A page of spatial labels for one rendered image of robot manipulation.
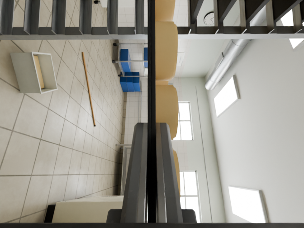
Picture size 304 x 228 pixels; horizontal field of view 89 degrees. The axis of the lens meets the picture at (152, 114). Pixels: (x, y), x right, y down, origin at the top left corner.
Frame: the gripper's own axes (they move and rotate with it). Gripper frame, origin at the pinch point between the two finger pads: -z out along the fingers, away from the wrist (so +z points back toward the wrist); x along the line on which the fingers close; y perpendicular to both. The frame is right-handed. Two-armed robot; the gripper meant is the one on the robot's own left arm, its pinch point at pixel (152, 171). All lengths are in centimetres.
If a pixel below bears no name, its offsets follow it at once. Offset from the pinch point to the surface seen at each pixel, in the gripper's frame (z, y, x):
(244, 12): -56, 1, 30
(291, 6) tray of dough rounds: -49, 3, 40
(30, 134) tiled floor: -83, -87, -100
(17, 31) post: -54, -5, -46
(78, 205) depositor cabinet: -52, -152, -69
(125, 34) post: -53, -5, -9
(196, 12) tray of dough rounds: -51, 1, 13
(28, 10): -57, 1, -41
